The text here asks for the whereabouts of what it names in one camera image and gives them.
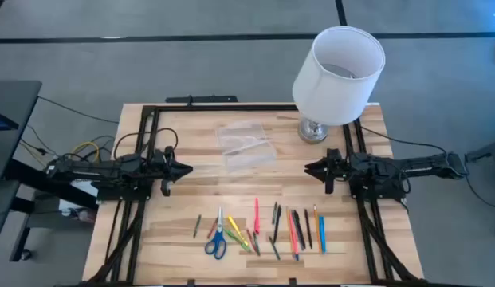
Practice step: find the white shade table lamp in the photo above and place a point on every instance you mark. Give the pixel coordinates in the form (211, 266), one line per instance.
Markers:
(335, 91)

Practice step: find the black pen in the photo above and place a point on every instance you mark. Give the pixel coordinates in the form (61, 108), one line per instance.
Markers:
(277, 224)
(308, 229)
(299, 229)

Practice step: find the red crayon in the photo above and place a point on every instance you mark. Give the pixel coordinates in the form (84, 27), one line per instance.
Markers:
(212, 228)
(251, 240)

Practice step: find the white paper sheet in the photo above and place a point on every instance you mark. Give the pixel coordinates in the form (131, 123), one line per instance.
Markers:
(83, 183)

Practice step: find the black bar device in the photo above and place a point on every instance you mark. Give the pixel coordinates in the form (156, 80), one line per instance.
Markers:
(207, 99)

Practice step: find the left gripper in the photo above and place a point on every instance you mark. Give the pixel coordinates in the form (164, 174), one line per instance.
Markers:
(163, 167)

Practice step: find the yellow pen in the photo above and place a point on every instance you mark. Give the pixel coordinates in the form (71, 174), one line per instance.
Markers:
(236, 228)

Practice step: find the pink pencil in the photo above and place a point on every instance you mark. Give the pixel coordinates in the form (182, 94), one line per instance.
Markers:
(293, 235)

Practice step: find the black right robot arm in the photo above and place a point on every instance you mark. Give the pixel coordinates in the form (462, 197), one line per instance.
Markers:
(422, 165)

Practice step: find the clear plastic supply box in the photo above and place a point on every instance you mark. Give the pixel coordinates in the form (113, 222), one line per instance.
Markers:
(247, 147)

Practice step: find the small red white item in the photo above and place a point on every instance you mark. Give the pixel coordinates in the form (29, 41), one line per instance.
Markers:
(81, 215)

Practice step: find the blue pen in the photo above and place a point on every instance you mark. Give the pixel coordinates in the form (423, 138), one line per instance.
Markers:
(322, 235)

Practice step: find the blue lit screen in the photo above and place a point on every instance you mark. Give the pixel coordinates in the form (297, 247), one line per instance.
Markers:
(2, 121)

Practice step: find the green pen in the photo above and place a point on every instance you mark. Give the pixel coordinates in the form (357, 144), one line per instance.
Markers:
(237, 239)

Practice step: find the black clamp bracket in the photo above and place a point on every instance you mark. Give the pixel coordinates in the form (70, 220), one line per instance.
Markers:
(293, 282)
(191, 283)

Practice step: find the green crayon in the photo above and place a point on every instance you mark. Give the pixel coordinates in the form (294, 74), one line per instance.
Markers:
(274, 213)
(256, 243)
(197, 226)
(274, 248)

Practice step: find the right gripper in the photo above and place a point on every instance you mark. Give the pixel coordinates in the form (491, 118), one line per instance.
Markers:
(336, 167)

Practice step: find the grey stand leg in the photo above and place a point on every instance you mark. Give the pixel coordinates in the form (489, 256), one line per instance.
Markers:
(486, 151)

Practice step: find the dark grey desk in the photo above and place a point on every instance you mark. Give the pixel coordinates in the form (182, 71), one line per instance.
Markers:
(12, 103)

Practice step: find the dark grey pen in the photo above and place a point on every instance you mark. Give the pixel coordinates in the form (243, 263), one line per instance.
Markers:
(297, 232)

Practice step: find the black metal table frame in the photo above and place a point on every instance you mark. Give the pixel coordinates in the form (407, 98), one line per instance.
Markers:
(231, 107)

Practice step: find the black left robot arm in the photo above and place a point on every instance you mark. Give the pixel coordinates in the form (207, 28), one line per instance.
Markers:
(91, 171)

